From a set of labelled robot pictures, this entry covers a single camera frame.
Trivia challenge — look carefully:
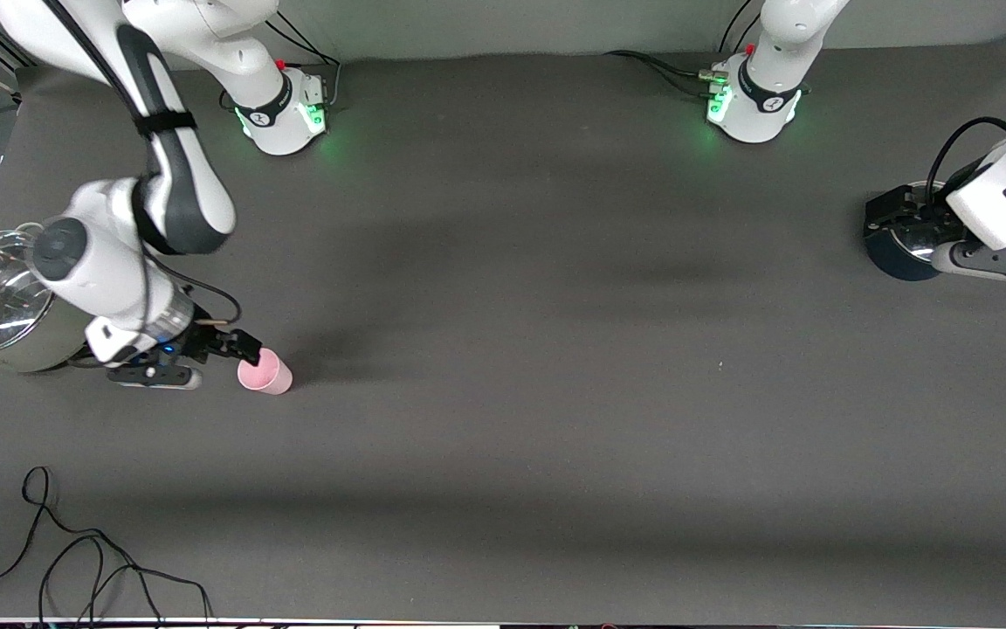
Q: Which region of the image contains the pink plastic cup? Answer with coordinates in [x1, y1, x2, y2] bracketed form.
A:
[237, 347, 294, 397]

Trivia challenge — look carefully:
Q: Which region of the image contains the dark blue saucepan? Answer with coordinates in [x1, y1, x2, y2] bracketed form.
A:
[865, 183, 951, 283]

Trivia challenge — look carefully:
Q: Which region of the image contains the glass lid with blue knob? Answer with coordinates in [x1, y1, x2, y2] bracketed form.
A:
[898, 218, 965, 265]

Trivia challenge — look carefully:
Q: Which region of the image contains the pale green cooking pot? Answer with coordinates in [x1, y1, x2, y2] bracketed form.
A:
[0, 222, 107, 378]

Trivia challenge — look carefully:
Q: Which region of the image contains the dark grey table cover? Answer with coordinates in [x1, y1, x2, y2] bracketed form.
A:
[0, 35, 1006, 624]

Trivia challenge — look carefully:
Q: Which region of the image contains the left arm base cable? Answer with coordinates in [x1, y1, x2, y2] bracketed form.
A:
[603, 49, 728, 100]
[717, 0, 759, 55]

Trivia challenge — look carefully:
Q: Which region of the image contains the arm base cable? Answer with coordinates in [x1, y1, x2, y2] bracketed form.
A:
[261, 16, 344, 111]
[603, 49, 728, 100]
[717, 0, 759, 55]

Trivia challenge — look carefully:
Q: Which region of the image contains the thin loose black cable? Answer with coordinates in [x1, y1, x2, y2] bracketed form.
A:
[0, 466, 212, 624]

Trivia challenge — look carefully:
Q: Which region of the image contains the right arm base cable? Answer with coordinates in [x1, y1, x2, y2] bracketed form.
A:
[261, 16, 344, 111]

